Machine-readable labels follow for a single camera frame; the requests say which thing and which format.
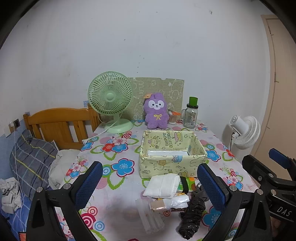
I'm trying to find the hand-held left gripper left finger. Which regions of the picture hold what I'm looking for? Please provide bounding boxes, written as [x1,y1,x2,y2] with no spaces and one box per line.
[26,161,104,241]

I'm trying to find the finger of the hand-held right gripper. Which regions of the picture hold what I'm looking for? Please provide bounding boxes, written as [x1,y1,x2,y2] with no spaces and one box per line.
[242,154,296,197]
[268,148,296,180]

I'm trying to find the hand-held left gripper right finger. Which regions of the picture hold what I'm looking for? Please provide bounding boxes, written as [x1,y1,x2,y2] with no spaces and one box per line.
[196,163,274,241]

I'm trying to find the grey bag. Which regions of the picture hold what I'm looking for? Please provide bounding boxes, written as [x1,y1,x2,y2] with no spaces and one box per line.
[191,185,210,202]

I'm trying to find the green tissue pack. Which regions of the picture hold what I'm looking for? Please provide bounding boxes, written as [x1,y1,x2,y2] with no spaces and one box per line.
[177,176,199,193]

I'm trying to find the black plastic bag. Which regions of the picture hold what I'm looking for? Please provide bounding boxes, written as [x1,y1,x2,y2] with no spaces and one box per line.
[178,198,207,240]

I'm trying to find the white plastic bag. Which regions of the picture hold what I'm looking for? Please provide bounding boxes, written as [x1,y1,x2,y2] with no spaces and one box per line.
[162,193,191,209]

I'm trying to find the white cloth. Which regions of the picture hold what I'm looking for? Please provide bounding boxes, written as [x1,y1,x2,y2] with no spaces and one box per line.
[143,174,181,199]

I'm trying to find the yellow printed storage box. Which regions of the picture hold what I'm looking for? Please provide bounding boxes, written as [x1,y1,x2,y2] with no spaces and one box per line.
[139,130,208,179]

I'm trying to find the clear plastic pouch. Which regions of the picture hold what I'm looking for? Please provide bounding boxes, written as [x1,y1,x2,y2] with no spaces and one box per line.
[135,198,165,233]

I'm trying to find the white bunched blanket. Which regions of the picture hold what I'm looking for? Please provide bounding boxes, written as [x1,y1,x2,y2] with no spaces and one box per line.
[48,149,81,189]

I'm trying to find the white standing fan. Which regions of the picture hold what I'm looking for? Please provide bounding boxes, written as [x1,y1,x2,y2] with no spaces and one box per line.
[222,115,261,161]

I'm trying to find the grey plaid pillow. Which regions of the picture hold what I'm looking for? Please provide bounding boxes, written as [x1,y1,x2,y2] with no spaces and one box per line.
[9,129,58,201]

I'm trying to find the beige door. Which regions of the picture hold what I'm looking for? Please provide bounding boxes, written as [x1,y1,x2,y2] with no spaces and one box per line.
[251,14,296,160]

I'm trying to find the glass jar with green lid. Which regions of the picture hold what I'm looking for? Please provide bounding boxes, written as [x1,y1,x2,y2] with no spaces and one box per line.
[181,97,199,129]

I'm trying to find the cotton swab jar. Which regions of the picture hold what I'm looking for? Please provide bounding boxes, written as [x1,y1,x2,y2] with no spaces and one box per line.
[168,108,181,125]

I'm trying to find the grey crumpled cloth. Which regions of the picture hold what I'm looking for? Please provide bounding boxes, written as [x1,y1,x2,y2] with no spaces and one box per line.
[0,177,22,214]

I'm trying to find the blue bed sheet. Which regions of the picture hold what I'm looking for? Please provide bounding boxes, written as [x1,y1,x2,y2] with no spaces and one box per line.
[0,183,35,237]

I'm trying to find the green desk fan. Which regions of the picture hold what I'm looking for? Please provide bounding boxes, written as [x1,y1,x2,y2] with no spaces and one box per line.
[88,71,134,134]

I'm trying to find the purple plush toy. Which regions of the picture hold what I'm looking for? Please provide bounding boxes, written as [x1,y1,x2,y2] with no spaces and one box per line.
[143,92,168,130]

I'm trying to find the green printed board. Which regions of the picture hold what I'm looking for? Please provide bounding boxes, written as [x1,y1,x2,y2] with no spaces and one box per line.
[126,77,185,121]

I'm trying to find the white fan cable with plug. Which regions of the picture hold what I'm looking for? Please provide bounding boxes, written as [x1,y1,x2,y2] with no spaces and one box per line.
[82,123,116,143]

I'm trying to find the white charging cable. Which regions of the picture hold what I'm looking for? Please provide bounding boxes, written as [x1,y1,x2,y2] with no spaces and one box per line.
[12,127,26,210]

